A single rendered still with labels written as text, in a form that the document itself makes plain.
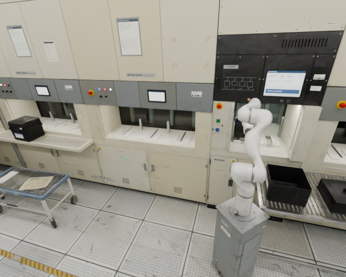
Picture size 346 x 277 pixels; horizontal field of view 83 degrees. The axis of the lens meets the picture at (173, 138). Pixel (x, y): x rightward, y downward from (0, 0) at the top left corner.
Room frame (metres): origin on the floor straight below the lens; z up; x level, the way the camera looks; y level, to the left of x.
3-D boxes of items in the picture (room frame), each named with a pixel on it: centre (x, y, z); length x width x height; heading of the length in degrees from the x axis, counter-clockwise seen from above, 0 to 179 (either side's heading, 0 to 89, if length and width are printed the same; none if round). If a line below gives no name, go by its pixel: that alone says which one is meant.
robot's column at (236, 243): (1.06, -0.50, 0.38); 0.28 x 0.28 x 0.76; 27
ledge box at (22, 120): (2.42, 1.95, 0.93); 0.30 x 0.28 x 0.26; 69
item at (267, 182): (1.25, -0.91, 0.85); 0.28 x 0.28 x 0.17; 72
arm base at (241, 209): (1.06, -0.50, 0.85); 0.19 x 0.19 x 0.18
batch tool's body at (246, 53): (2.09, -0.94, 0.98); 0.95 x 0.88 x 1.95; 162
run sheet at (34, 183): (1.86, 1.64, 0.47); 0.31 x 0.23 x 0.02; 94
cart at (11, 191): (1.94, 1.80, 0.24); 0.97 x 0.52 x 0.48; 75
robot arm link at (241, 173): (1.07, -0.47, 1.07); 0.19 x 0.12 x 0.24; 72
